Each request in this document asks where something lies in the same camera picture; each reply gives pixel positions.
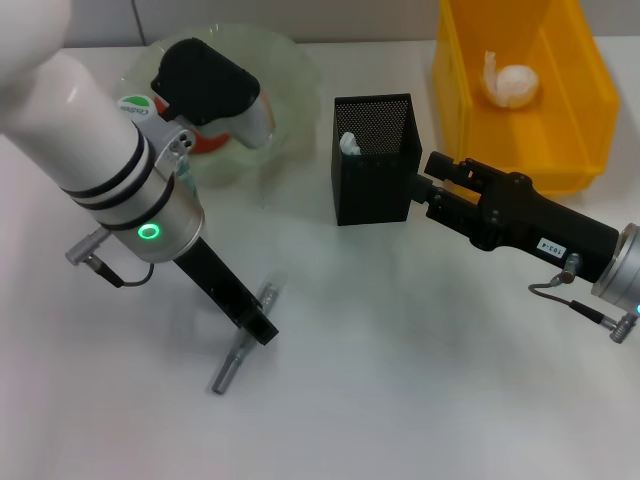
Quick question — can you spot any grey metallic pen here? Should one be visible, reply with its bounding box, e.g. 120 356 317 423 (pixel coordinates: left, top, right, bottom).
209 282 280 395

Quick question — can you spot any black mesh pen holder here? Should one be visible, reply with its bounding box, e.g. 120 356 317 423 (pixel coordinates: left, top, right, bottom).
331 93 424 227

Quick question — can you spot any clear green-label water bottle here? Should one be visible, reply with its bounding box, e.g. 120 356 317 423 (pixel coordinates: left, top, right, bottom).
115 93 201 199

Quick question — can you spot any white paper ball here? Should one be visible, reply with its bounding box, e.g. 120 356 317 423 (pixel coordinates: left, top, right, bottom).
479 49 544 109

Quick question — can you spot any red knitted toy orange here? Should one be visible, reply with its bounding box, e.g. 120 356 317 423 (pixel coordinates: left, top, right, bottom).
153 97 232 156

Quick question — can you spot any left gripper cable with connector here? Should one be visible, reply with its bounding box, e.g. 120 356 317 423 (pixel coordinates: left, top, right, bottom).
64 227 156 290

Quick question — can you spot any right gripper cable with connector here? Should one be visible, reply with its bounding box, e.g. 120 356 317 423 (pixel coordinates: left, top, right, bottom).
528 253 640 345

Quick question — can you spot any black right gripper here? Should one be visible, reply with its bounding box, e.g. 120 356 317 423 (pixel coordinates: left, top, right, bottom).
409 151 621 285

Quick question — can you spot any mint green pen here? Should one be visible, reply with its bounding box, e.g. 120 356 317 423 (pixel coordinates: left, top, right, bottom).
338 131 362 157

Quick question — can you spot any gripper cable with connector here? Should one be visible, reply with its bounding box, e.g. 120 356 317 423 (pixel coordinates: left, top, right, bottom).
64 227 156 290
528 253 640 345

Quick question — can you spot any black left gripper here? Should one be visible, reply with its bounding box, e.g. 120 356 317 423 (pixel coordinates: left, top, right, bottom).
172 234 280 347

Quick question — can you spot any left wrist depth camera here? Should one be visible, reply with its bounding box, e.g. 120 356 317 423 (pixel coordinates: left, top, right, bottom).
149 37 276 150

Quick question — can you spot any pale green glass fruit plate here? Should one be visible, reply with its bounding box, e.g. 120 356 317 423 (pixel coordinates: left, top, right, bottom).
122 22 324 190

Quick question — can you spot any yellow plastic bin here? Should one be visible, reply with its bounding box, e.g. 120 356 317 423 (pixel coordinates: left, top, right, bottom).
432 0 621 197

